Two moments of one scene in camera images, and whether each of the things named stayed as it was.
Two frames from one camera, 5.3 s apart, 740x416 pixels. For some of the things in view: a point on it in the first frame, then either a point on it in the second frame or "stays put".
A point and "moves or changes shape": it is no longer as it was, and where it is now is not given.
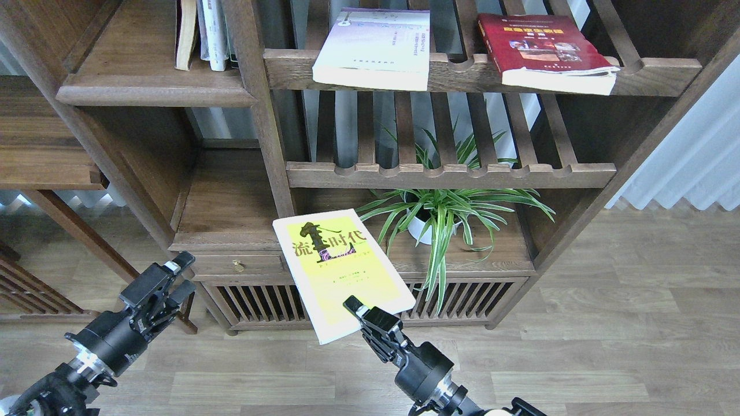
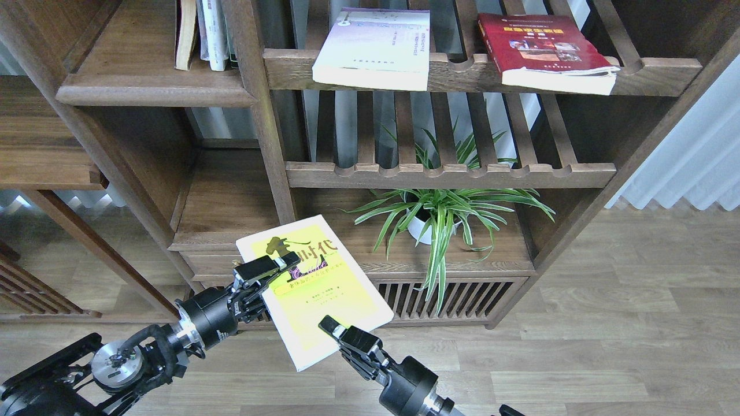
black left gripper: x=118 y=338 → x=212 y=316
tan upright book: x=187 y=33 stays put
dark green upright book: x=232 y=56 stays put
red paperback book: x=547 y=53 stays put
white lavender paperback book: x=383 y=48 stays put
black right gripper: x=420 y=367 → x=409 y=386
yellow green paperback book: x=337 y=260 moves or changes shape
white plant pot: x=421 y=232 stays put
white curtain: x=699 y=160 stays put
